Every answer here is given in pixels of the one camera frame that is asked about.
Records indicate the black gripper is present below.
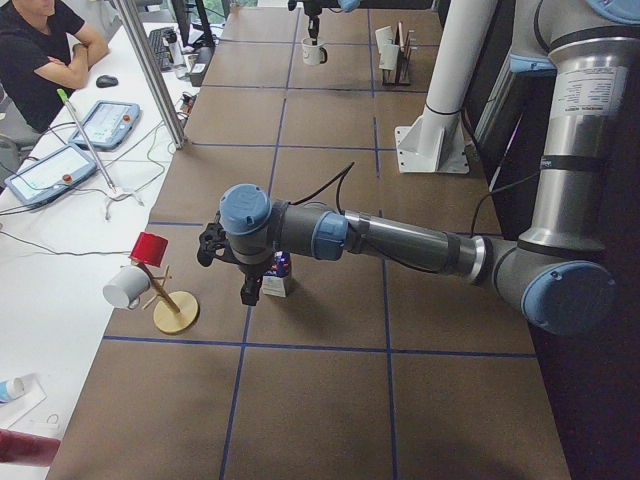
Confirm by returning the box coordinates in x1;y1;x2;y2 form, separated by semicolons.
197;212;265;306
304;3;322;31

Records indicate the blue Pascual milk carton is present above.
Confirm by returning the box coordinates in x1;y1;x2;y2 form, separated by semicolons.
262;251;292;298

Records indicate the white mug black handle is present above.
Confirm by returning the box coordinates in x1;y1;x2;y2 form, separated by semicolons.
301;37;328;66

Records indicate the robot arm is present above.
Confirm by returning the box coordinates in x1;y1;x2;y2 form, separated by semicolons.
286;0;363;35
197;1;639;335

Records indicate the white ribbed cup on rack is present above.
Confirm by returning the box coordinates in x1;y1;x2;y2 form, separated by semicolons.
379;44;400;71

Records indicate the red cup on tree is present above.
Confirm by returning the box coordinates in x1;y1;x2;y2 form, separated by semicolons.
129;232;168;267

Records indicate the wooden mug tree stand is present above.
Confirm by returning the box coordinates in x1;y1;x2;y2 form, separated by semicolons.
131;261;200;335

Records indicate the white mug on tree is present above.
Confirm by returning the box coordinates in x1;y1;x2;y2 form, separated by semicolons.
102;265;150;310

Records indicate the brown paper table cover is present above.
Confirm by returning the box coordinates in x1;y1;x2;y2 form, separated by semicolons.
49;7;569;479

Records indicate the black keyboard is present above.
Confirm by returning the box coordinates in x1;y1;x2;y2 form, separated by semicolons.
148;27;175;72

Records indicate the far teach pendant tablet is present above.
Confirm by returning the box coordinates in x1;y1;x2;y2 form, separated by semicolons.
82;100;141;151

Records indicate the teach pendant tablet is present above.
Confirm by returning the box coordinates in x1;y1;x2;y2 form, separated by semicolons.
4;144;97;206
82;100;141;151

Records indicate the black computer mouse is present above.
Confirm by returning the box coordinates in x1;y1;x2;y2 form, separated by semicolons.
95;75;119;88

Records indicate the near teach pendant tablet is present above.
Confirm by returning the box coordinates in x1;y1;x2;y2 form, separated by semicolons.
4;144;97;206

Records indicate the seated person black shirt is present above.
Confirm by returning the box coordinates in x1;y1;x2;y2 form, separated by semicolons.
1;0;109;133

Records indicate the black wire cup rack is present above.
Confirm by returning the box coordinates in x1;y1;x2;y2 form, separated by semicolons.
378;21;414;86

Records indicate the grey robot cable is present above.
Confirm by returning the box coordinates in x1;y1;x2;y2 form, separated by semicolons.
289;160;357;207

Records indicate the white camera pole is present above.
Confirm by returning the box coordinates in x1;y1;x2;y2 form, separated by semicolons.
424;0;496;116

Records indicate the aluminium profile post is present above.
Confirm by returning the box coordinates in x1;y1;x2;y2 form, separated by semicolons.
114;0;186;150

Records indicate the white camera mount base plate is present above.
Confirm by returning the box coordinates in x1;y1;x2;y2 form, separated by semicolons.
394;125;470;175

